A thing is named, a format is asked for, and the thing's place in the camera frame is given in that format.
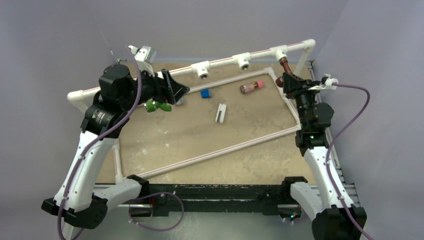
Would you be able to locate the white staple box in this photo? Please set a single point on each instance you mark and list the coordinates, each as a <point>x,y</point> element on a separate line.
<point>220,115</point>

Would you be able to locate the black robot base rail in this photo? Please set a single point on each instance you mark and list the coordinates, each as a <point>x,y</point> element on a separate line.
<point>265,199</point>

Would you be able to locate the green plastic faucet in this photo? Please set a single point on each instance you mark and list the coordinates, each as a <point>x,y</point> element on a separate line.
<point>152,106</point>

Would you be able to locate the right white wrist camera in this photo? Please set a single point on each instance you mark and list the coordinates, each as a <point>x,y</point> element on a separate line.
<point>327,83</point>

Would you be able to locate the pink capped clip jar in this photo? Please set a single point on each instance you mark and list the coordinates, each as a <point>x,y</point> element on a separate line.
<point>247,88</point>

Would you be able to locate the white PVC pipe frame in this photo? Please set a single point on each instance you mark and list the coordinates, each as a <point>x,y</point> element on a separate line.
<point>77,98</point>

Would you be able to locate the brown faucet with blue cap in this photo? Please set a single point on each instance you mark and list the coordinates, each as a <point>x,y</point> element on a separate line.
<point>287,70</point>

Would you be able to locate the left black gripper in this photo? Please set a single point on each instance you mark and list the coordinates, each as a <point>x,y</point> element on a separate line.
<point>166,88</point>

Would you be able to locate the blue paperclip box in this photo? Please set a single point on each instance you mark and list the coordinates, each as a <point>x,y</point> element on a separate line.
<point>205,94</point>

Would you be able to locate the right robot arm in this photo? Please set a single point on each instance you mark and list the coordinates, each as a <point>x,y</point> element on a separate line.
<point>333,213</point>

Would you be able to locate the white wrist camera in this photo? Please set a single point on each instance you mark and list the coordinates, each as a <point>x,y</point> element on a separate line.
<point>144,57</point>
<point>327,83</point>

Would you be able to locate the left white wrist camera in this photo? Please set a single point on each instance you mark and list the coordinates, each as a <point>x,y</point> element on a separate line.
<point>144,57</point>

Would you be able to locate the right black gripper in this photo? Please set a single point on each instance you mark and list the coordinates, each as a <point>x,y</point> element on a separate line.
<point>290,83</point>

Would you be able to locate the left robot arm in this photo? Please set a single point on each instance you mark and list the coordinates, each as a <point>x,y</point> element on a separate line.
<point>77,203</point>

